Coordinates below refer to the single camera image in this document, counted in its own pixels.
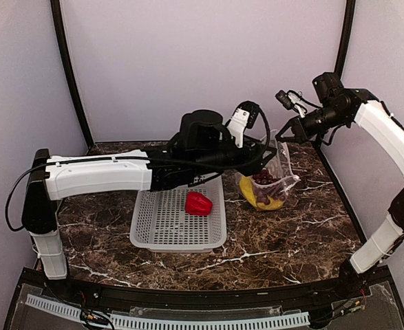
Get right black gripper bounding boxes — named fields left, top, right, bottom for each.
left=277, top=102, right=349, bottom=143

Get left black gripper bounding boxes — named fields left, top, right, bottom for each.
left=192, top=131, right=277, bottom=177

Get yellow toy fruit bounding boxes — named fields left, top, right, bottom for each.
left=239, top=177, right=284, bottom=211

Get dark red toy grapes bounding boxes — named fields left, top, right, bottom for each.
left=251, top=168, right=287, bottom=202

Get clear zip top bag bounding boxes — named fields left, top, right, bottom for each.
left=235, top=129, right=300, bottom=211

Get red toy bell pepper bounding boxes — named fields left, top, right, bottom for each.
left=184, top=191, right=213, bottom=216

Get white plastic basket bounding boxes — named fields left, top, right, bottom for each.
left=129, top=177, right=227, bottom=253

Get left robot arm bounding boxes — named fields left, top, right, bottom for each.
left=21, top=102, right=277, bottom=300

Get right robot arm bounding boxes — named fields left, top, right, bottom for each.
left=276, top=72, right=404, bottom=298

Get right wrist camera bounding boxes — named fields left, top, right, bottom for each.
left=275, top=90, right=308, bottom=118

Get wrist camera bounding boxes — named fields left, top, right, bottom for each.
left=226, top=101, right=261, bottom=149
left=275, top=90, right=308, bottom=118

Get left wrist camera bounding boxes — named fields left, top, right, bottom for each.
left=226, top=101, right=261, bottom=149

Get right black frame post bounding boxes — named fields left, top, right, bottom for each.
left=334, top=0, right=356, bottom=78

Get black frame post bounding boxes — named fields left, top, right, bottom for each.
left=334, top=0, right=356, bottom=78
left=50, top=0, right=94, bottom=149

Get black front rail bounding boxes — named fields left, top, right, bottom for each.
left=22, top=274, right=395, bottom=312

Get white slotted cable duct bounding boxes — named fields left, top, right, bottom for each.
left=25, top=294, right=310, bottom=330

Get left black frame post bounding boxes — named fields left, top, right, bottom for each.
left=50, top=0, right=94, bottom=149

